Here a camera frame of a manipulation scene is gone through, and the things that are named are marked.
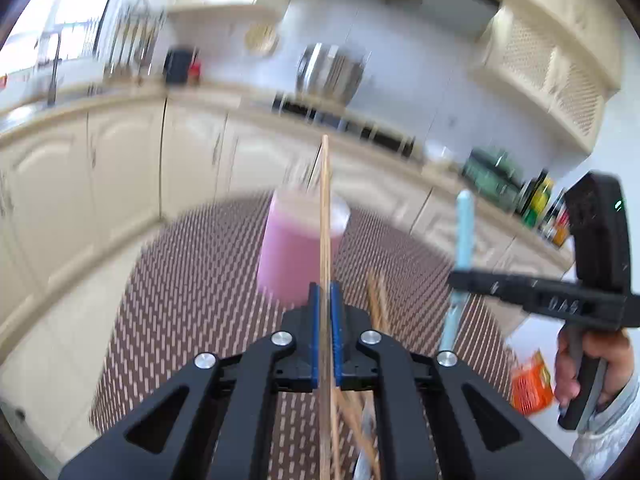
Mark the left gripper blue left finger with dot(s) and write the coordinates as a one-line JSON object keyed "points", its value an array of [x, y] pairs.
{"points": [[314, 314]]}

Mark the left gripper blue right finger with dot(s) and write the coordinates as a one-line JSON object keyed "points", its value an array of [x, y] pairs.
{"points": [[336, 312]]}

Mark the wooden chopstick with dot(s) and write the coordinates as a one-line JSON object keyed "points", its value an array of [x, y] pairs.
{"points": [[358, 413], [378, 301], [325, 343]]}

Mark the light blue sheathed knife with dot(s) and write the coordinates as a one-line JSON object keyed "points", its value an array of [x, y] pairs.
{"points": [[464, 255]]}

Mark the pink cylindrical utensil holder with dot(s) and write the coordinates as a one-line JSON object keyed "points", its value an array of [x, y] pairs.
{"points": [[289, 260]]}

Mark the red sauce bottle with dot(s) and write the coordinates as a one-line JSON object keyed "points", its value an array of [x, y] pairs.
{"points": [[561, 230]]}

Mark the dark soy sauce bottle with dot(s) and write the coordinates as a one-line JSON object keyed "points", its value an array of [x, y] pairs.
{"points": [[547, 225]]}

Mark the yellow green bottle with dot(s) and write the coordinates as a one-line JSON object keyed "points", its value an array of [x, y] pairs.
{"points": [[538, 203]]}

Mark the orange snack bag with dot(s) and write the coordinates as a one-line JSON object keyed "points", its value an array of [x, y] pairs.
{"points": [[531, 385]]}

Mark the dark oil bottle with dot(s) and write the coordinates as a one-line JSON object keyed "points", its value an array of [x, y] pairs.
{"points": [[529, 192]]}

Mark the green electric cooker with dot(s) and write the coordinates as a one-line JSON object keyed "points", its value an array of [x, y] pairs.
{"points": [[494, 176]]}

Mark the white ceramic bowl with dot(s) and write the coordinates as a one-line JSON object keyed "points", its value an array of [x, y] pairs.
{"points": [[437, 154]]}

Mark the black gas stove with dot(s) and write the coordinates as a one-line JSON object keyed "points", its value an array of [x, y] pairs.
{"points": [[403, 146]]}

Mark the stainless steel steamer pot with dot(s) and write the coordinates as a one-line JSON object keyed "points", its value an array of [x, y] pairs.
{"points": [[330, 72]]}

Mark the upper cream cabinets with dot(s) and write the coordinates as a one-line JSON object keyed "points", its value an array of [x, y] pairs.
{"points": [[561, 59]]}

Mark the black electric kettle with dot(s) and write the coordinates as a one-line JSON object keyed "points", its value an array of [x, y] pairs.
{"points": [[177, 65]]}

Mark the chrome sink faucet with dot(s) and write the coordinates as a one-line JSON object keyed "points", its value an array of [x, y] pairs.
{"points": [[55, 62]]}

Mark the round perforated wall plate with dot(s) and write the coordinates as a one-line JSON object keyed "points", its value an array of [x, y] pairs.
{"points": [[261, 39]]}

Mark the wall utensil rack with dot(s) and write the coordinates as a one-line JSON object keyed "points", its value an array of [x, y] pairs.
{"points": [[137, 29]]}

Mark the window with frame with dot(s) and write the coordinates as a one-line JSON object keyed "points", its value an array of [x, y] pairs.
{"points": [[67, 28]]}

